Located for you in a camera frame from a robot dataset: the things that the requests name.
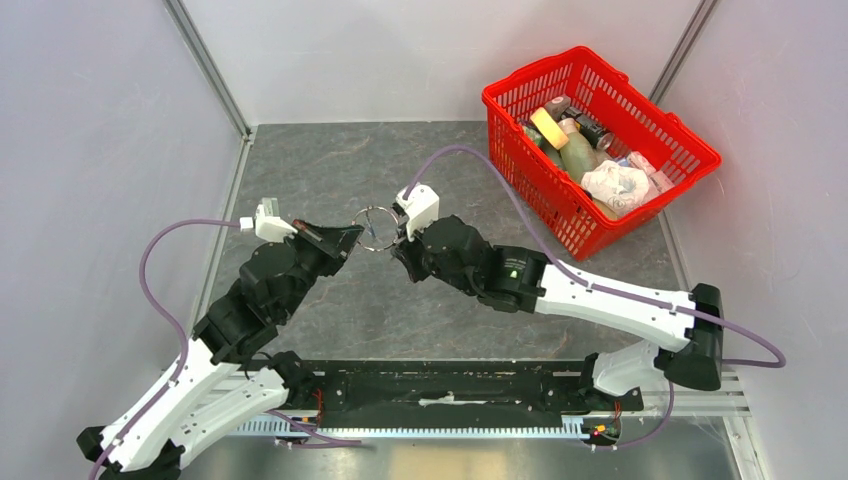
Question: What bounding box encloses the red plastic basket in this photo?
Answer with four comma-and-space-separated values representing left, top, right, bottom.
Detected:
482, 46, 722, 261

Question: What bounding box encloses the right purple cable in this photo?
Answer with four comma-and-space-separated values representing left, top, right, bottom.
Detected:
402, 145, 788, 452

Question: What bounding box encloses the green bottle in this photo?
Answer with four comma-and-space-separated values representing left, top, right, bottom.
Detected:
559, 119, 597, 184

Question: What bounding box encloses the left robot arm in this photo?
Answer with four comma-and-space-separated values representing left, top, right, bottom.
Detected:
77, 216, 364, 479

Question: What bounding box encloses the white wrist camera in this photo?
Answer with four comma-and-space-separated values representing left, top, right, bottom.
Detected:
239, 197, 297, 242
395, 184, 440, 241

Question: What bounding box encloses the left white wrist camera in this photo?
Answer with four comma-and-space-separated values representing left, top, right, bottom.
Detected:
239, 197, 297, 242

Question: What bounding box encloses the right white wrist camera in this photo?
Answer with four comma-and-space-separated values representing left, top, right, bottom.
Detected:
395, 184, 440, 241

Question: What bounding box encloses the large silver keyring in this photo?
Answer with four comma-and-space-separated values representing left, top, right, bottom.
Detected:
352, 205, 400, 252

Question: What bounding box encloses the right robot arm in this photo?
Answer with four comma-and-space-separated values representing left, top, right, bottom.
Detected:
391, 215, 723, 409

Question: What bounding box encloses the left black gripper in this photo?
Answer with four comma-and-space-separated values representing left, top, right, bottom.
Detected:
276, 216, 364, 320

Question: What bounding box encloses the crumpled white plastic bag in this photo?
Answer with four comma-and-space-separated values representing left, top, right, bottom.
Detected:
580, 160, 660, 216

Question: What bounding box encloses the dark can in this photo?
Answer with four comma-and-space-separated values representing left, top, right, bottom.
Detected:
562, 106, 614, 151

